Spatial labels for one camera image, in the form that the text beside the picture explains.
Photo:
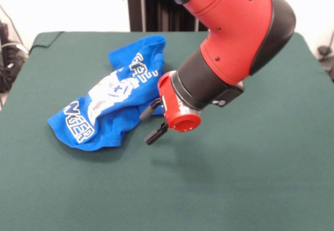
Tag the blue printed t-shirt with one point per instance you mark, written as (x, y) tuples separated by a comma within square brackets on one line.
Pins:
[(117, 90)]

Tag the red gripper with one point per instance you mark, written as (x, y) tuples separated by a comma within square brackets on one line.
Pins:
[(172, 106)]

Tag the dark green table cloth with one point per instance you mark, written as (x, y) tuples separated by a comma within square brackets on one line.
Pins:
[(235, 163)]

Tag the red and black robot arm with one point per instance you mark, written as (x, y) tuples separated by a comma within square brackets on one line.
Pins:
[(235, 33)]

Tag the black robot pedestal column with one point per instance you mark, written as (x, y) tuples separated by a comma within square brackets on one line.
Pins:
[(156, 12)]

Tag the black floor stand base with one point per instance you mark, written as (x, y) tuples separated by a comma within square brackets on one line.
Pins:
[(326, 59), (7, 69)]

